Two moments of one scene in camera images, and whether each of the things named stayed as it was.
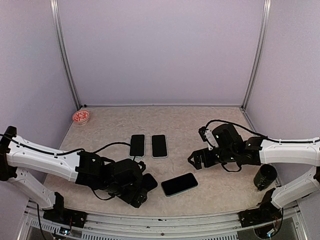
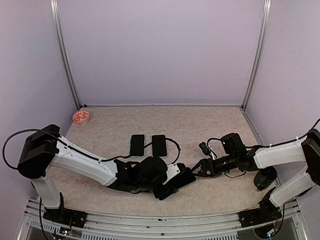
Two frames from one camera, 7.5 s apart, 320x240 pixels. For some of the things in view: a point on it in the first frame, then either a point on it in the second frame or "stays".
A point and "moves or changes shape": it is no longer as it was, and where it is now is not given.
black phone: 137,145 stays
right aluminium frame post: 267,8 stays
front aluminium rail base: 32,226 stays
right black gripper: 198,155 -> 205,163
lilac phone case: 152,148 stays
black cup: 266,175 stays
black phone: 159,147 stays
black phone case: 149,183 moves or changes shape
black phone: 179,184 moves or changes shape
